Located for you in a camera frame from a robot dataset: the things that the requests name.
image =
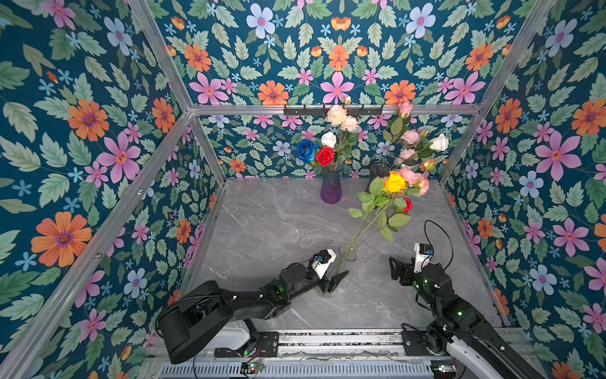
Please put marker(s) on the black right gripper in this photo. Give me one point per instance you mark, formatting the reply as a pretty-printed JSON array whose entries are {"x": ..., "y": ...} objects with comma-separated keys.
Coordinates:
[{"x": 407, "y": 272}]

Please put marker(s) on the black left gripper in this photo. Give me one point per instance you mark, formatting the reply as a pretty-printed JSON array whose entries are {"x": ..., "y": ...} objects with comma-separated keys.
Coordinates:
[{"x": 334, "y": 283}]

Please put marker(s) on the clear glass vase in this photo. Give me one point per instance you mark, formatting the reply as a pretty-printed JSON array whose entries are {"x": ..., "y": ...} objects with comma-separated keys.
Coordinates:
[{"x": 345, "y": 258}]

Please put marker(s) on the orange artificial flower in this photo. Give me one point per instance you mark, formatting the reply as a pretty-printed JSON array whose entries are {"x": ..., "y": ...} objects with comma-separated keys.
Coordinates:
[{"x": 379, "y": 210}]

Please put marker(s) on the pink carnation top flower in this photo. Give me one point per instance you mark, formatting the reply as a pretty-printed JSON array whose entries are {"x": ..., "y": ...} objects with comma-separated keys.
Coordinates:
[{"x": 415, "y": 180}]

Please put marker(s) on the purple blue glass vase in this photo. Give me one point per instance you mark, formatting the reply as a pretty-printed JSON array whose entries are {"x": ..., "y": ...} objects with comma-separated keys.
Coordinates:
[{"x": 331, "y": 189}]

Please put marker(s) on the dark smoky glass vase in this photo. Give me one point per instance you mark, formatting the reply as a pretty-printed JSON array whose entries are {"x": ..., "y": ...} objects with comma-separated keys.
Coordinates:
[{"x": 379, "y": 170}]

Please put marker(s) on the cream peach rose bud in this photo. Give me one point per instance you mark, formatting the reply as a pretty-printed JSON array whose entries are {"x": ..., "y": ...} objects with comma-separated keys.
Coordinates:
[{"x": 429, "y": 165}]

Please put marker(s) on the red artificial rose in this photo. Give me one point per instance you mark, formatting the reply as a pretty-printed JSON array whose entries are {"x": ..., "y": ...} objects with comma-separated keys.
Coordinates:
[{"x": 325, "y": 156}]

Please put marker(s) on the blue artificial rose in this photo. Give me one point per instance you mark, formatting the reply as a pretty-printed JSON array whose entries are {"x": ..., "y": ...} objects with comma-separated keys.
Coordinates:
[{"x": 306, "y": 150}]

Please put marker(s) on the small pink rose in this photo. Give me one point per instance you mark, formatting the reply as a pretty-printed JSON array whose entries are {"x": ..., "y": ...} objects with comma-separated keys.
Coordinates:
[{"x": 392, "y": 135}]

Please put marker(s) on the cream pink peony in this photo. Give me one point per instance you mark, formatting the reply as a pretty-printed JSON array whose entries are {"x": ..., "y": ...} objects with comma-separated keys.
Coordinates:
[{"x": 347, "y": 130}]

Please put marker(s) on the light pink peony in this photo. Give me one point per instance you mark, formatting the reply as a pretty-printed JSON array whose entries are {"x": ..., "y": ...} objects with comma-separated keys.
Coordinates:
[{"x": 414, "y": 144}]

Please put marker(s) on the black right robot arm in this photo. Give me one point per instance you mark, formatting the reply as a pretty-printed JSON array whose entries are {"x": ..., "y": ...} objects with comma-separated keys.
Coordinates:
[{"x": 458, "y": 328}]

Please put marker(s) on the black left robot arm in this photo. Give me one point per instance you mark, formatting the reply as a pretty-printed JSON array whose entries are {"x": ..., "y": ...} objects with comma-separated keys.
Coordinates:
[{"x": 189, "y": 324}]

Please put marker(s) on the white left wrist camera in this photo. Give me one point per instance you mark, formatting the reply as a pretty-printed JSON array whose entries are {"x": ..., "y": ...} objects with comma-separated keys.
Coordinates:
[{"x": 322, "y": 261}]

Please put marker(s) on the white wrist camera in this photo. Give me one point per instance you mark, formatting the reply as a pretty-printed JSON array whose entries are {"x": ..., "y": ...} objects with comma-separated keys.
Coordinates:
[
  {"x": 322, "y": 261},
  {"x": 423, "y": 255}
]

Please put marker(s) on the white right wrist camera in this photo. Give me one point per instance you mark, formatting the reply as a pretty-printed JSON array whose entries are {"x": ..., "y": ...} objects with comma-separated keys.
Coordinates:
[{"x": 423, "y": 255}]

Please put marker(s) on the aluminium front rail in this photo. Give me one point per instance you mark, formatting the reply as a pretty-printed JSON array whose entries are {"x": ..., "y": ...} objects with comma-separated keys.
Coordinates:
[{"x": 317, "y": 342}]

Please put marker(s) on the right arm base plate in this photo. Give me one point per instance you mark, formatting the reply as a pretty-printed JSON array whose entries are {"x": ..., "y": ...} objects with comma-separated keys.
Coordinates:
[{"x": 419, "y": 342}]

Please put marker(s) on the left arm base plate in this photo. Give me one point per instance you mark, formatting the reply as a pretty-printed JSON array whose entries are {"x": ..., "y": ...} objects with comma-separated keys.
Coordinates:
[{"x": 263, "y": 344}]

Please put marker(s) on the black wall hook rack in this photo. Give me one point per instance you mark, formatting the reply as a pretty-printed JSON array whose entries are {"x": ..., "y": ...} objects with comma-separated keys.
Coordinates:
[{"x": 324, "y": 109}]

